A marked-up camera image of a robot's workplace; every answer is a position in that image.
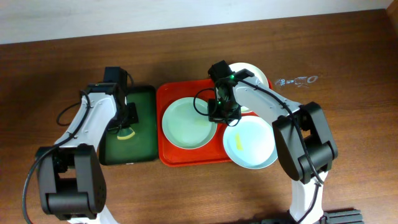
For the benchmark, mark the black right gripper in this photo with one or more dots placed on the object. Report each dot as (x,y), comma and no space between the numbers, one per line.
(222,115)

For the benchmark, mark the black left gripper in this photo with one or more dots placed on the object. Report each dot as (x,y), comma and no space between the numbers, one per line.
(130,113)

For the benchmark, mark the yellow green sponge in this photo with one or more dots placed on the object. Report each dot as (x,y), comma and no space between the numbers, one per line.
(125,133)

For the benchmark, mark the pale green plate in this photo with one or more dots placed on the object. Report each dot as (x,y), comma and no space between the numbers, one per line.
(186,125)

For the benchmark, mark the light blue plate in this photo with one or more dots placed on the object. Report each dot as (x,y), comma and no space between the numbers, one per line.
(250,143)

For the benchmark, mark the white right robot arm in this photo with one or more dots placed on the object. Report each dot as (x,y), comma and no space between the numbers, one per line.
(303,140)

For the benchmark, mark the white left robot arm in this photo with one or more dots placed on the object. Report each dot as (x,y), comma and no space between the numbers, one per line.
(71,183)

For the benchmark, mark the dark green tray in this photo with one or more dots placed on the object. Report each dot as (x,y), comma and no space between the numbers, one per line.
(143,146)

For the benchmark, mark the red plastic tray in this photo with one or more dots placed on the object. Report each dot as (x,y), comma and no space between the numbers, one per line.
(173,156)

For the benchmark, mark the cream white plate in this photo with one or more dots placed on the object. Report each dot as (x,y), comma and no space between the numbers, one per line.
(258,74)

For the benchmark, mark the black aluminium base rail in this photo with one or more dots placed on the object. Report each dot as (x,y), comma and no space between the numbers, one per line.
(335,217)

